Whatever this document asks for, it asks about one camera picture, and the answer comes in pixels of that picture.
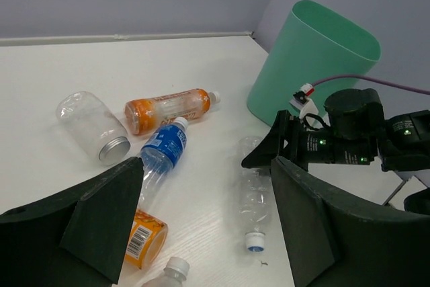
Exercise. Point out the clear bottle blue white cap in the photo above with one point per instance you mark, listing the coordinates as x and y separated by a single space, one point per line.
254 198

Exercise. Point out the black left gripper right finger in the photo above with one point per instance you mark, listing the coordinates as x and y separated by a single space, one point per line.
334 238

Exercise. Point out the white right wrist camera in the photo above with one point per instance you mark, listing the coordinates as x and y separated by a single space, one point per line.
302 102

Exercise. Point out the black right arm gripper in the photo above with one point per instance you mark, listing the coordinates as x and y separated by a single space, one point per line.
290 138

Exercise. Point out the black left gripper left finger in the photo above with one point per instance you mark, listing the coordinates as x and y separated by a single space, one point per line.
77 237

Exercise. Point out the long orange label bottle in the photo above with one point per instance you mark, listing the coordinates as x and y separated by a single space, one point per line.
145 115

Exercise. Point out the clear bottle green blue label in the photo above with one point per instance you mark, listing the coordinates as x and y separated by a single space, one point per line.
174 274

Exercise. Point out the small orange juice bottle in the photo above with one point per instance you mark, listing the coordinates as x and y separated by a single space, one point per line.
147 237

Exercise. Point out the green plastic bin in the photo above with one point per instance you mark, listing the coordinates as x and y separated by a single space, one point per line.
314 43

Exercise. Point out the clear jar with silver rim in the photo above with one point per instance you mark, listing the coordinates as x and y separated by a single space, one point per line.
94 127

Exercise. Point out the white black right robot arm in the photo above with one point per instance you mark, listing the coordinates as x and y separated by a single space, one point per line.
354 148

